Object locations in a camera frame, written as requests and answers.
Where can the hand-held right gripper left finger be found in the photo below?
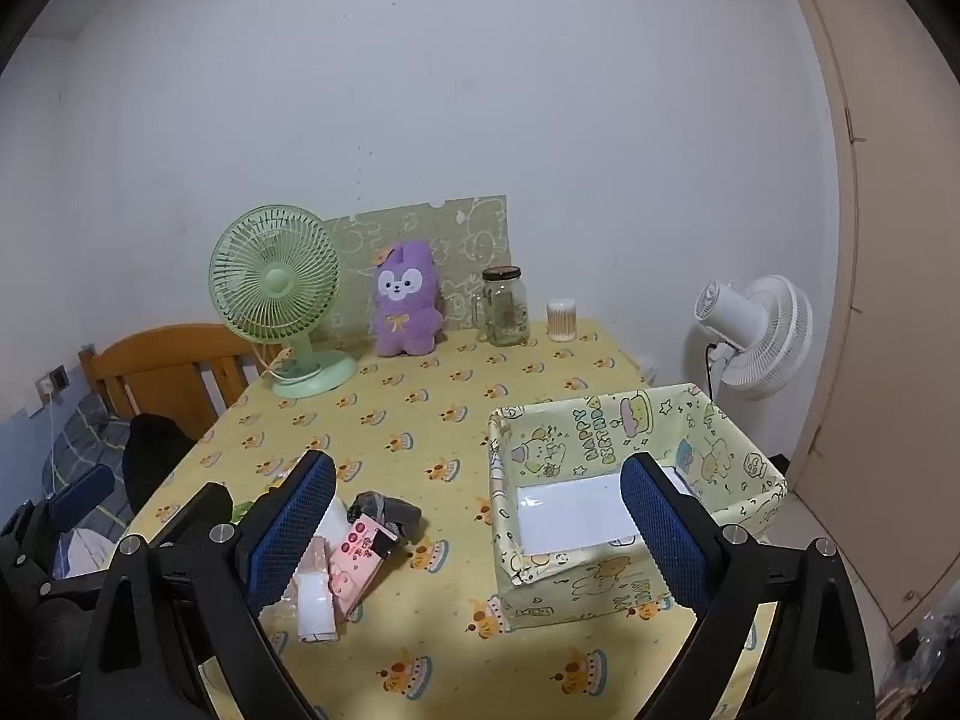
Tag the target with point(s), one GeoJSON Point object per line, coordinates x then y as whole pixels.
{"type": "Point", "coordinates": [289, 532]}

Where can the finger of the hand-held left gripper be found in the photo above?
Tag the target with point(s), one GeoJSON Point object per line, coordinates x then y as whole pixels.
{"type": "Point", "coordinates": [82, 491]}

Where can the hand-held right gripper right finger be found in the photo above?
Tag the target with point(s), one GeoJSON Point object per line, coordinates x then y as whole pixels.
{"type": "Point", "coordinates": [660, 525]}

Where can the pink packet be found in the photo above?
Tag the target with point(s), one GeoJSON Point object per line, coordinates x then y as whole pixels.
{"type": "Point", "coordinates": [352, 555]}

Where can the white towel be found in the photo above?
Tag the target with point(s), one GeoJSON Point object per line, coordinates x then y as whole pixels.
{"type": "Point", "coordinates": [315, 607]}

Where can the grey socks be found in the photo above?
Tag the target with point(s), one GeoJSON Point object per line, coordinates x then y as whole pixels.
{"type": "Point", "coordinates": [390, 514]}

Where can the printed fabric storage box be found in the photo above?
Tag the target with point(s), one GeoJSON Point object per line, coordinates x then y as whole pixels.
{"type": "Point", "coordinates": [570, 581]}

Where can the blue plaid bedding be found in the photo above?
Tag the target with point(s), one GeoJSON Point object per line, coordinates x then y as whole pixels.
{"type": "Point", "coordinates": [82, 435]}

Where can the white cloth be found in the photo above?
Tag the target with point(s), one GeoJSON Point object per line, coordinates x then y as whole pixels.
{"type": "Point", "coordinates": [82, 549]}

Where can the black cloth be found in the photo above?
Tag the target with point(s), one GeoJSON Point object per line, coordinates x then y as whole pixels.
{"type": "Point", "coordinates": [154, 457]}

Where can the yellow printed tablecloth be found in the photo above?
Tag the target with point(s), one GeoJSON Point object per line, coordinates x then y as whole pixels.
{"type": "Point", "coordinates": [450, 465]}

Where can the white standing fan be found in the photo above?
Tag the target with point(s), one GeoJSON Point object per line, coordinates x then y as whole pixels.
{"type": "Point", "coordinates": [765, 337]}

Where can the cotton swab container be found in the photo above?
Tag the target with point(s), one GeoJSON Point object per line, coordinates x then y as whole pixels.
{"type": "Point", "coordinates": [562, 319]}

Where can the green desk fan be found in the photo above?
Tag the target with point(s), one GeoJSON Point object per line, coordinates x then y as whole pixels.
{"type": "Point", "coordinates": [274, 281]}

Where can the purple plush toy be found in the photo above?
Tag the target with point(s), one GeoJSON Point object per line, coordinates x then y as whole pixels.
{"type": "Point", "coordinates": [405, 300]}

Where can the glass jar with lid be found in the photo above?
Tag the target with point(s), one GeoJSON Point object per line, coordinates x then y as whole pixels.
{"type": "Point", "coordinates": [502, 311]}

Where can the beige door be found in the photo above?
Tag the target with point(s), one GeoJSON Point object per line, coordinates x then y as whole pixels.
{"type": "Point", "coordinates": [900, 315]}

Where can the green printed board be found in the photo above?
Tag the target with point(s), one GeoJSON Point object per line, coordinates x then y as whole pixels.
{"type": "Point", "coordinates": [465, 232]}

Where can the wall socket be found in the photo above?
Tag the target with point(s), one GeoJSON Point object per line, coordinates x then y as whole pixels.
{"type": "Point", "coordinates": [52, 381]}

